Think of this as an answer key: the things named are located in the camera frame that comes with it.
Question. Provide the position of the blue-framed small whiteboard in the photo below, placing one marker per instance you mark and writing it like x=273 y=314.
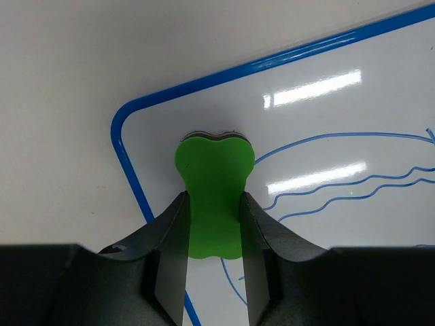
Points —
x=343 y=134

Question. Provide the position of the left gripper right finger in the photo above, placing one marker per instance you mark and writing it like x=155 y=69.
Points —
x=291 y=281

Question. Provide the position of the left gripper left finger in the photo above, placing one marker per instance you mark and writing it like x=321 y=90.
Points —
x=139 y=280

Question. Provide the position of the green whiteboard eraser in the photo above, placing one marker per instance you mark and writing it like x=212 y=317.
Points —
x=215 y=169

